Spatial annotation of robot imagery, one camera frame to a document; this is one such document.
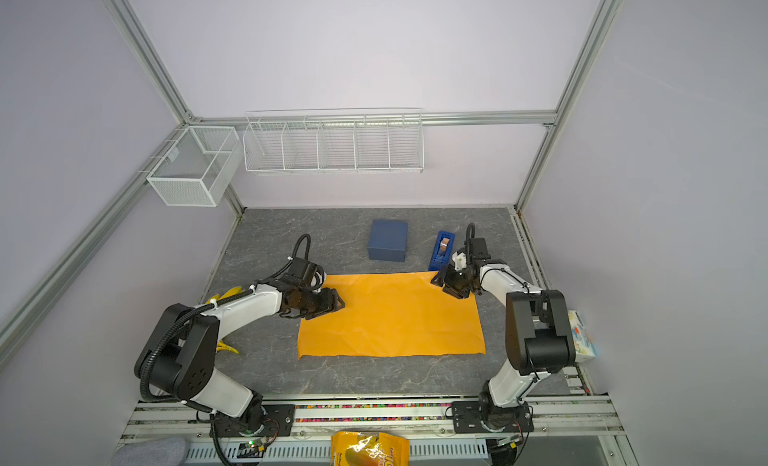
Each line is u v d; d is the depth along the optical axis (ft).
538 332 1.54
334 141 3.21
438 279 2.90
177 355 1.46
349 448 2.15
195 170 3.16
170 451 2.23
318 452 2.32
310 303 2.59
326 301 2.69
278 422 2.40
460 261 2.91
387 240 3.57
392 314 3.12
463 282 2.61
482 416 2.40
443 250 3.34
